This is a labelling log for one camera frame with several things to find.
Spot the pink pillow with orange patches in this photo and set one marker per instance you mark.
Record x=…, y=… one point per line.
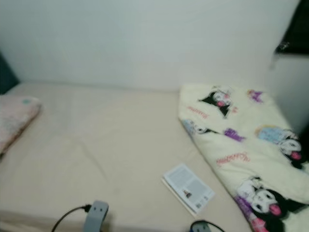
x=17, y=118

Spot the white printed book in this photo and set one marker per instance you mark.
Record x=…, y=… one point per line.
x=188, y=188

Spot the cream cartoon print quilt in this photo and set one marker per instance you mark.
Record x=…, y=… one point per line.
x=246, y=130

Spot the cream sheeted mattress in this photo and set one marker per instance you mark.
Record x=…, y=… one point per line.
x=101, y=145

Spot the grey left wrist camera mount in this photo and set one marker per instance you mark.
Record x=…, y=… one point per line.
x=96, y=217

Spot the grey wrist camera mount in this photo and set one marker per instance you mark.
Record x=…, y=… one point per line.
x=202, y=228
x=96, y=217

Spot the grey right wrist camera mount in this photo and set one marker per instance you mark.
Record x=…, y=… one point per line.
x=202, y=228

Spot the dark window with black frame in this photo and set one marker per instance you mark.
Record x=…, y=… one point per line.
x=297, y=29

